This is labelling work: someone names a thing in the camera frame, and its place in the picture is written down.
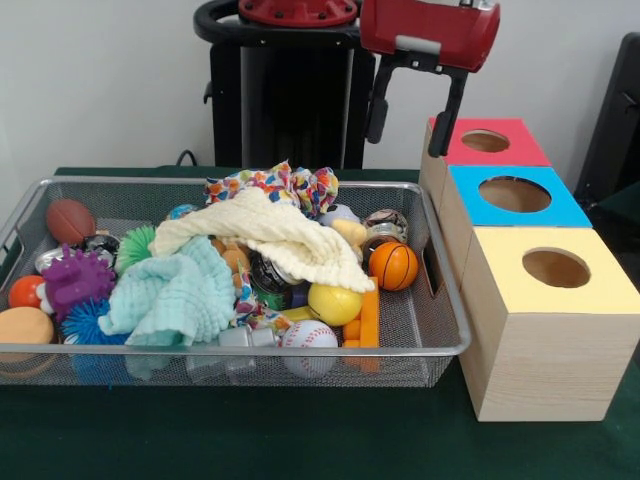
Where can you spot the brown toy football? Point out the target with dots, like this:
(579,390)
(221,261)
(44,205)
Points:
(70,222)

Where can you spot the cream waffle cloth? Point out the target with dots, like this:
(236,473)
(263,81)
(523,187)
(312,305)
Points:
(280,235)

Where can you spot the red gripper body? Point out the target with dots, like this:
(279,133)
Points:
(430,25)

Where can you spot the wooden box with three holes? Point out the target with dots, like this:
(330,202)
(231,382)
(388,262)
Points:
(540,370)

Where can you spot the silver mesh bin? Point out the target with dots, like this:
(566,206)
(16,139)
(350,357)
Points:
(425,367)

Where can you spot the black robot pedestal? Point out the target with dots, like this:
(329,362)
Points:
(295,100)

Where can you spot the black chair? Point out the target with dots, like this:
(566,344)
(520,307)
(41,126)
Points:
(615,125)

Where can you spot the dark green side tablecloth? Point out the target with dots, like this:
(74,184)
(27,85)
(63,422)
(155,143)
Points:
(622,205)

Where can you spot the red round robot base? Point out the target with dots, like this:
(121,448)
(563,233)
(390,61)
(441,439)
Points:
(300,12)

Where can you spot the mint waffle cloth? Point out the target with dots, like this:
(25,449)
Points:
(175,300)

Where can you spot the yellow ball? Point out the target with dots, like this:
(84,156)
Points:
(334,306)

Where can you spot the white toy baseball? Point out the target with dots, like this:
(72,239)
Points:
(308,340)

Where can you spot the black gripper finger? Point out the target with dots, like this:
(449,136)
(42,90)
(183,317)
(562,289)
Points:
(380,110)
(447,125)

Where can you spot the purple spiky rubber toy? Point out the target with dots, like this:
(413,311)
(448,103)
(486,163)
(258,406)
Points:
(77,285)

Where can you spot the orange toy basketball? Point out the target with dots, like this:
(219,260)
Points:
(393,266)

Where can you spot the colourful patterned cloth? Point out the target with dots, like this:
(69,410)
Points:
(300,185)

